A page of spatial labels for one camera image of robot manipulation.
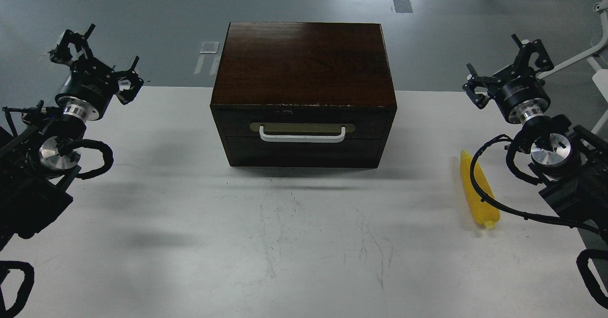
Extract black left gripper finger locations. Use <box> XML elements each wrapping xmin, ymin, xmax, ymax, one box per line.
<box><xmin>48</xmin><ymin>23</ymin><xmax>96</xmax><ymax>67</ymax></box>
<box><xmin>113</xmin><ymin>56</ymin><xmax>144</xmax><ymax>105</ymax></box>

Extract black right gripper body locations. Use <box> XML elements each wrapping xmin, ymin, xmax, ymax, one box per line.
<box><xmin>493</xmin><ymin>71</ymin><xmax>550</xmax><ymax>112</ymax></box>

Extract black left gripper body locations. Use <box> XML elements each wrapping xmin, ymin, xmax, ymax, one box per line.
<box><xmin>55</xmin><ymin>60</ymin><xmax>119</xmax><ymax>106</ymax></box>

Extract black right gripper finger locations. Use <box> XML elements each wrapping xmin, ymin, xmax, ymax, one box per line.
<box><xmin>511</xmin><ymin>34</ymin><xmax>554</xmax><ymax>76</ymax></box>
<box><xmin>463</xmin><ymin>63</ymin><xmax>498</xmax><ymax>109</ymax></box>

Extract wooden drawer with white handle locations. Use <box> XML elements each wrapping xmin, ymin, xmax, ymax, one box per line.
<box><xmin>221</xmin><ymin>119</ymin><xmax>385</xmax><ymax>144</ymax></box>

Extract yellow plastic corn cob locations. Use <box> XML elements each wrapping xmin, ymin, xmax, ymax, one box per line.
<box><xmin>460</xmin><ymin>150</ymin><xmax>500</xmax><ymax>230</ymax></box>

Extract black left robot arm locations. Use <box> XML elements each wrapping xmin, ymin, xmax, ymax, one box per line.
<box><xmin>0</xmin><ymin>24</ymin><xmax>144</xmax><ymax>247</ymax></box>

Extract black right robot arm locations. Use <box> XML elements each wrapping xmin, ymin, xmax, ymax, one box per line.
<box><xmin>461</xmin><ymin>34</ymin><xmax>607</xmax><ymax>241</ymax></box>

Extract white office chair base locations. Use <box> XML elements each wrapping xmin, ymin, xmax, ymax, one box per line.
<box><xmin>541</xmin><ymin>0</ymin><xmax>607</xmax><ymax>137</ymax></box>

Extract white floor tape marks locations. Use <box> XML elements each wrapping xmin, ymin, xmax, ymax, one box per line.
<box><xmin>193</xmin><ymin>41</ymin><xmax>221</xmax><ymax>76</ymax></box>

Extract dark wooden cabinet box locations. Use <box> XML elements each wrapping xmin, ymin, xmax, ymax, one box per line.
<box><xmin>210</xmin><ymin>22</ymin><xmax>398</xmax><ymax>168</ymax></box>

